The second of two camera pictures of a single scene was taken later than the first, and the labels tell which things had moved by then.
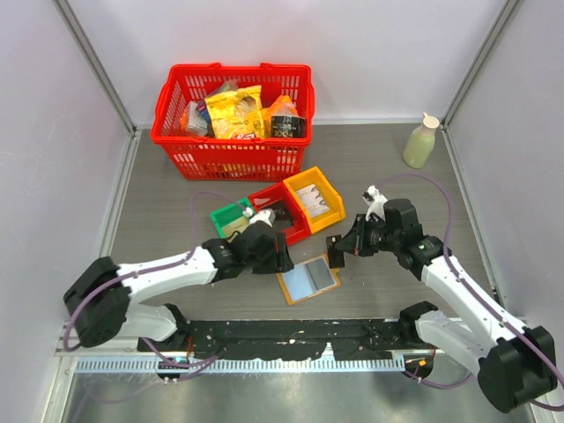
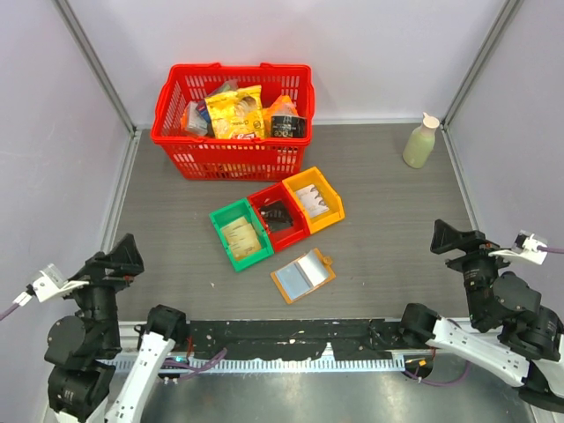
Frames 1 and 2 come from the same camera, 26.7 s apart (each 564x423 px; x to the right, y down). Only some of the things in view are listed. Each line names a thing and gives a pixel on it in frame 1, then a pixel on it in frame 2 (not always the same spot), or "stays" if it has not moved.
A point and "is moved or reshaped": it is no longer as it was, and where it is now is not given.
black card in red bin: (283, 213) stays
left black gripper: (280, 261) → (125, 258)
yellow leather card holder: (308, 278) is moved or reshaped
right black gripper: (351, 242) → (445, 236)
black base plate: (348, 338) stays
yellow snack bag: (237, 115) stays
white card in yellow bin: (313, 201) stays
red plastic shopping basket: (192, 157) stays
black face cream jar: (288, 126) stays
